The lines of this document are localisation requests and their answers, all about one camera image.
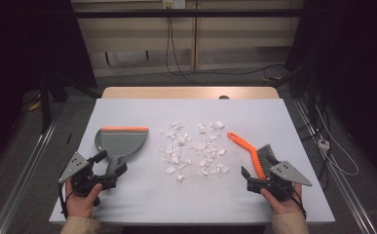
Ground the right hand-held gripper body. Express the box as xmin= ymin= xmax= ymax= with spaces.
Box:
xmin=246 ymin=160 xmax=313 ymax=203

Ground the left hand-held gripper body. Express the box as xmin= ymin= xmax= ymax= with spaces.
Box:
xmin=57 ymin=151 xmax=119 ymax=197

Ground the orange-handled grey brush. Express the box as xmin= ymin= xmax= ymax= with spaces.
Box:
xmin=227 ymin=131 xmax=280 ymax=181

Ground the grey dustpan with orange edge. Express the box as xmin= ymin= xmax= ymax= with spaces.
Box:
xmin=94 ymin=126 xmax=149 ymax=177

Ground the pile of white paper scraps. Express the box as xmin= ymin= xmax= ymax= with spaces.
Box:
xmin=158 ymin=120 xmax=231 ymax=183

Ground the person's left hand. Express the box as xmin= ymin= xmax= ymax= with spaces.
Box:
xmin=64 ymin=180 xmax=103 ymax=218

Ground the person's right hand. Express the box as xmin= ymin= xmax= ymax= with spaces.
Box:
xmin=259 ymin=182 xmax=304 ymax=215

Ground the white table mat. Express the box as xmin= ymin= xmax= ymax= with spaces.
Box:
xmin=49 ymin=97 xmax=336 ymax=225

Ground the black metal stand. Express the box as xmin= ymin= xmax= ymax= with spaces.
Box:
xmin=38 ymin=73 xmax=53 ymax=135

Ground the small yellow object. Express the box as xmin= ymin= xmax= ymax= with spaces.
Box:
xmin=27 ymin=100 xmax=43 ymax=112

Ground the black curtain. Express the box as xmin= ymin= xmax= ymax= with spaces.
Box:
xmin=0 ymin=0 xmax=98 ymax=170
xmin=284 ymin=0 xmax=377 ymax=184

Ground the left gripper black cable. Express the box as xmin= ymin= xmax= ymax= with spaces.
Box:
xmin=57 ymin=182 xmax=75 ymax=220

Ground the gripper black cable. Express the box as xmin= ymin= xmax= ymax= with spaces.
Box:
xmin=289 ymin=189 xmax=308 ymax=219
xmin=57 ymin=182 xmax=75 ymax=220

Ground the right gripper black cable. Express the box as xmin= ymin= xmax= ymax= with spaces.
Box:
xmin=289 ymin=189 xmax=308 ymax=219

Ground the aluminium floor rail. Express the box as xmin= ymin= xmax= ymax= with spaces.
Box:
xmin=0 ymin=119 xmax=59 ymax=234
xmin=293 ymin=98 xmax=377 ymax=234

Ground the black floor cable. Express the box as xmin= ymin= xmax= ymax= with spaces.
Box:
xmin=301 ymin=97 xmax=332 ymax=181

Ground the white floor cable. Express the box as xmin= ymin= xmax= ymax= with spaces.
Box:
xmin=315 ymin=105 xmax=360 ymax=177

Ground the black wall cable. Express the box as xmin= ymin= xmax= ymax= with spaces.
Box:
xmin=167 ymin=9 xmax=286 ymax=78
xmin=165 ymin=9 xmax=207 ymax=87

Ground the white wall outlet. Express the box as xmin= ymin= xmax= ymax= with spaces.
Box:
xmin=162 ymin=0 xmax=186 ymax=10

